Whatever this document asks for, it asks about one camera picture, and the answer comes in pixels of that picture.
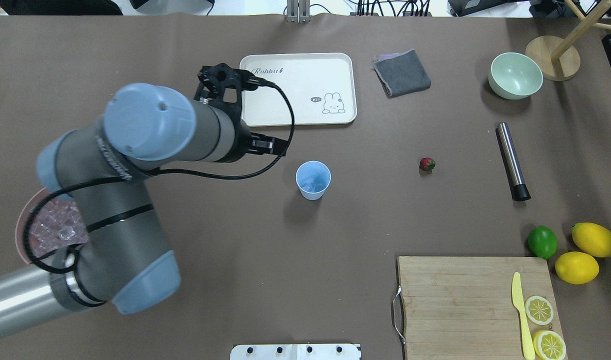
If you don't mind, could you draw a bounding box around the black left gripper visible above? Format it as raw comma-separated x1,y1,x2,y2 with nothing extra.
194,63,288,156

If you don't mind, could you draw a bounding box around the clear ice cube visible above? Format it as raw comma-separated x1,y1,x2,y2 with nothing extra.
299,177,329,194

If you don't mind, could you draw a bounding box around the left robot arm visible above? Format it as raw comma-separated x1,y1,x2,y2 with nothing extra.
0,63,291,339

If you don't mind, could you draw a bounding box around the light blue plastic cup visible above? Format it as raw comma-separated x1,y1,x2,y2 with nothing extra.
295,161,332,201

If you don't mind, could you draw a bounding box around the clear ice cubes pile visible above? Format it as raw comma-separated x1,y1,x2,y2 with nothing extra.
29,198,90,258

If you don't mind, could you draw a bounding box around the cream rabbit tray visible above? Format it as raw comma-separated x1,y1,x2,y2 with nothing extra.
239,52,358,127

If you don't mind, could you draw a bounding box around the grey folded cloth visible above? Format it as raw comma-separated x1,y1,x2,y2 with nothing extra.
372,48,432,98

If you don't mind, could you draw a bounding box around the red strawberry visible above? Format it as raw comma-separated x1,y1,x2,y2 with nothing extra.
419,157,436,172

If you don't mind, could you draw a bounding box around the pink bowl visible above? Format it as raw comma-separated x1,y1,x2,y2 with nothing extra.
14,187,56,265

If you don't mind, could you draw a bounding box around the mint green bowl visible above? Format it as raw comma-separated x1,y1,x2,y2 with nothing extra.
487,52,544,100

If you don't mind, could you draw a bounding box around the steel muddler black tip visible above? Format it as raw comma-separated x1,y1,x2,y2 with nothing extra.
496,121,532,202

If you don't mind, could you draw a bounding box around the wooden cutting board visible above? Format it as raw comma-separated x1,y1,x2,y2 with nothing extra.
395,256,563,360

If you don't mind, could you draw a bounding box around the wooden glass stand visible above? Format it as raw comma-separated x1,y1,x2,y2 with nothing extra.
525,0,611,82

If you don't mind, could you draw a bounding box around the green lime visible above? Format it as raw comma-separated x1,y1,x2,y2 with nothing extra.
527,225,559,260

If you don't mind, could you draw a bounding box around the yellow plastic knife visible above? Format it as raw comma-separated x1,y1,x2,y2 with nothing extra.
511,272,536,360

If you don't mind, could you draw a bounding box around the lemon half slice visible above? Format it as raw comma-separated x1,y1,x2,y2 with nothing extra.
525,295,555,326
532,330,568,360

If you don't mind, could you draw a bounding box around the yellow lemon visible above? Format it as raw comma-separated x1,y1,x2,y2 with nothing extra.
554,251,600,285
571,222,611,258

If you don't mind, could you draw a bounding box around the aluminium frame post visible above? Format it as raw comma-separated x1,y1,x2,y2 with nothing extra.
285,0,312,24

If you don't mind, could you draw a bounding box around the black camera cable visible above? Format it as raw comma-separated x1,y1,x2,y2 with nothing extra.
23,80,296,275

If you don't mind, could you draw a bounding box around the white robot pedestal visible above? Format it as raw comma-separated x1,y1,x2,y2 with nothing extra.
229,342,363,360

